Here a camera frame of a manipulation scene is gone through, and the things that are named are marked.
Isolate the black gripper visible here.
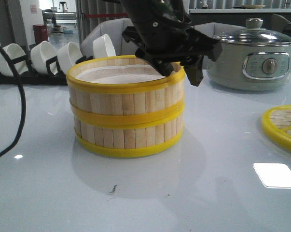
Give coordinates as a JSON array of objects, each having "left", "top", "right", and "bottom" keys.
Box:
[{"left": 122, "top": 14, "right": 222, "bottom": 86}]

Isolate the bamboo steamer tier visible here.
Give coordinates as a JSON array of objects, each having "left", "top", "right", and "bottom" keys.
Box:
[
  {"left": 66, "top": 55, "right": 185, "bottom": 129},
  {"left": 71, "top": 103, "right": 184, "bottom": 158}
]

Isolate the bamboo steamer lid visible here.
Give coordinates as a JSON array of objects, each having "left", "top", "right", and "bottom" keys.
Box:
[{"left": 261, "top": 105, "right": 291, "bottom": 152}]

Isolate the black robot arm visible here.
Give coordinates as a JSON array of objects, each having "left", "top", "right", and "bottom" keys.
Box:
[{"left": 116, "top": 0, "right": 222, "bottom": 87}]

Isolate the right grey chair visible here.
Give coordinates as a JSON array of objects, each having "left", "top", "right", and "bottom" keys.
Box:
[{"left": 193, "top": 22, "right": 243, "bottom": 38}]

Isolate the green electric cooker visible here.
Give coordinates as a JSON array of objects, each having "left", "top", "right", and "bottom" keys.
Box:
[{"left": 202, "top": 40, "right": 291, "bottom": 92}]

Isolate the dark grey cabinet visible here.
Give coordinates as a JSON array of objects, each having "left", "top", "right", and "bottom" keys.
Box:
[{"left": 190, "top": 9, "right": 291, "bottom": 29}]

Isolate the white bowl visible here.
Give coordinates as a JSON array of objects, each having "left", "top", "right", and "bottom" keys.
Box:
[
  {"left": 30, "top": 41, "right": 57, "bottom": 74},
  {"left": 57, "top": 42, "right": 83, "bottom": 74},
  {"left": 0, "top": 43, "right": 28, "bottom": 77},
  {"left": 92, "top": 34, "right": 116, "bottom": 58}
]

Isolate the glass cooker lid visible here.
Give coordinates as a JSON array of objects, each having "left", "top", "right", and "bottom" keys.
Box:
[{"left": 214, "top": 18, "right": 291, "bottom": 46}]

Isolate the red trash bin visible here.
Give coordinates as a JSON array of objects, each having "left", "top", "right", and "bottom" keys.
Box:
[{"left": 32, "top": 24, "right": 48, "bottom": 44}]

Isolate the black dish rack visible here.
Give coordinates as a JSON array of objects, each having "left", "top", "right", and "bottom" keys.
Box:
[{"left": 0, "top": 49, "right": 94, "bottom": 86}]

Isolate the black cable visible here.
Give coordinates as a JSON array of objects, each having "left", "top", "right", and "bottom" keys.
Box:
[{"left": 0, "top": 36, "right": 27, "bottom": 164}]

